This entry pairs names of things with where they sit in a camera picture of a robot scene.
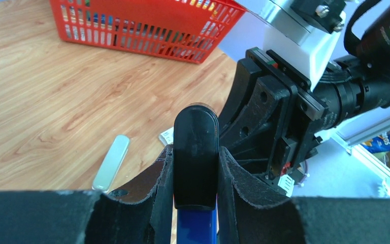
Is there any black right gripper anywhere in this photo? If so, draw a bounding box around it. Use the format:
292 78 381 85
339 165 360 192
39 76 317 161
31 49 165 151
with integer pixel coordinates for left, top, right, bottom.
218 48 329 188

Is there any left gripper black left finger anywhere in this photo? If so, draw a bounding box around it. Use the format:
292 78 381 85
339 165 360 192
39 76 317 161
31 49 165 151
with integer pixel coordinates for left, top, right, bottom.
0 145 173 243

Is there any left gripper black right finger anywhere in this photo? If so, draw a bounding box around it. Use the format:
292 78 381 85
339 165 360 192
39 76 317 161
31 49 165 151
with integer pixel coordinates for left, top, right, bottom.
218 147 390 243

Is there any grey white stapler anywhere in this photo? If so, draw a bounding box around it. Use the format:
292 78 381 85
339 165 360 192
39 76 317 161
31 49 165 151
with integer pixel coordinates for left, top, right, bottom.
91 135 130 192

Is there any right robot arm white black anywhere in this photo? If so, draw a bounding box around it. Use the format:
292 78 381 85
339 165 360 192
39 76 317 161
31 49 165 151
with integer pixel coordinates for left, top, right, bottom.
219 1 390 187

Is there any white staple box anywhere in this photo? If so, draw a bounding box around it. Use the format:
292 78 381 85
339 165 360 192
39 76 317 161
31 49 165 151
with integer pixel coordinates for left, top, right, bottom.
158 127 174 146

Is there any red plastic shopping basket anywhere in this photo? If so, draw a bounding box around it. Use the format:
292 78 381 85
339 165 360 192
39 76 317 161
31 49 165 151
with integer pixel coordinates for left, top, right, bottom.
50 0 246 64

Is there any blue snack bag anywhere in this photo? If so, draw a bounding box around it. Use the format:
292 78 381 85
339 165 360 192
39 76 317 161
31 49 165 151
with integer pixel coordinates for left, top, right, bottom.
361 130 390 154

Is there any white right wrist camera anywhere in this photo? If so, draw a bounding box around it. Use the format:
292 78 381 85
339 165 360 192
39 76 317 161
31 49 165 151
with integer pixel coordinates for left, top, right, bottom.
219 0 346 90

